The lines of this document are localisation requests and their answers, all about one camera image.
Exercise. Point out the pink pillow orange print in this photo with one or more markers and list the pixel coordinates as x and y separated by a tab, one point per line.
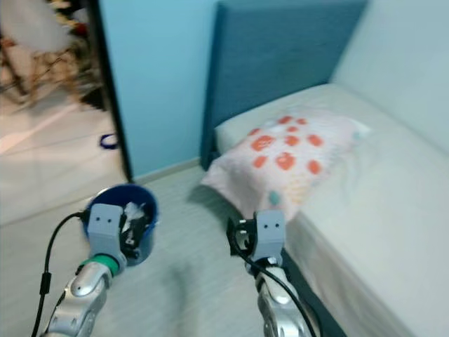
295	151

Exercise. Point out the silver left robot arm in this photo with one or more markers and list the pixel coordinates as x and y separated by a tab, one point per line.
84	295

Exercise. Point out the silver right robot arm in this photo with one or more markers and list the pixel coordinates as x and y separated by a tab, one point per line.
277	309

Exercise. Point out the blue waste bin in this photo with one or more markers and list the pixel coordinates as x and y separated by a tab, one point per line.
144	247

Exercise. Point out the white crumpled trash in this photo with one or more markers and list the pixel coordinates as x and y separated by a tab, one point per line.
135	214

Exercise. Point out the cream sheeted bed mattress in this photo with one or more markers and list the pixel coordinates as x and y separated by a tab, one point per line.
386	210

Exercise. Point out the teal padded headboard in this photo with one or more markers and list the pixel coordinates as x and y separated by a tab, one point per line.
280	49

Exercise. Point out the wooden chair white cloth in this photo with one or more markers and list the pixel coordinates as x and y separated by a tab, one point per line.
35	28

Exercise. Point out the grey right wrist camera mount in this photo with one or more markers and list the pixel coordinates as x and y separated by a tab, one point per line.
269	235

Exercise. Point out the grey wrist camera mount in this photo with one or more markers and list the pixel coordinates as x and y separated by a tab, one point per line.
269	235
105	228

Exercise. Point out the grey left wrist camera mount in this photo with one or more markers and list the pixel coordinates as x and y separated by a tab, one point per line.
105	228

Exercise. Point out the dark teal bed frame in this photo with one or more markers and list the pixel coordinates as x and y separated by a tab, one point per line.
305	302

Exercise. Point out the dark door frame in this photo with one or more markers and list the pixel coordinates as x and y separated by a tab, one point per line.
109	70

